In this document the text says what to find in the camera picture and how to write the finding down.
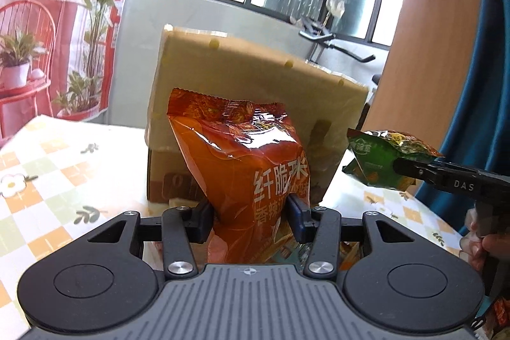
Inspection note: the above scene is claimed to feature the red snack packet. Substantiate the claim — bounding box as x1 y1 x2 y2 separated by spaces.
483 298 510 340

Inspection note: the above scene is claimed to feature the green snack packet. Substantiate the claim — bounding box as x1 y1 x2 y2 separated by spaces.
342 127 446 192

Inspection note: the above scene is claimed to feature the brown wooden panel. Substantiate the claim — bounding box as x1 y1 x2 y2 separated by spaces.
360 0 499 150

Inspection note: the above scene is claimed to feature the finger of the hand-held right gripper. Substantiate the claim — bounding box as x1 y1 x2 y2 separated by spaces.
392 156 444 186

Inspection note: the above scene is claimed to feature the checked floral tablecloth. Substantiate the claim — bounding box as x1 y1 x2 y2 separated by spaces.
0 115 476 327

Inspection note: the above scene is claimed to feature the printed room backdrop cloth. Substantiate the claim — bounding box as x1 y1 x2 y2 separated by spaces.
0 0 147 150

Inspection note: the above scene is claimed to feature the black exercise bike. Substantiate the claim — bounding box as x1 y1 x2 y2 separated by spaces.
294 15 382 118

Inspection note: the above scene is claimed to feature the person's right hand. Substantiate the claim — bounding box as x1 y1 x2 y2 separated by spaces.
458 206 510 260

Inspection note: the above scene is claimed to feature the small orange snack packet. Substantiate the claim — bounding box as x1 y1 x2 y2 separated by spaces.
339 240 362 274

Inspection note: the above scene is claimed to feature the cardboard box with plastic liner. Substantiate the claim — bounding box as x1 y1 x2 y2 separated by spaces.
143 23 370 206

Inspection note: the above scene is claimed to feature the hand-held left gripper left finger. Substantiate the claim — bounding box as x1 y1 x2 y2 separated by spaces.
72 198 215 279

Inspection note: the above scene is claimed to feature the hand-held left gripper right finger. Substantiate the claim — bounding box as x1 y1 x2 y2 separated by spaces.
288 194 436 279

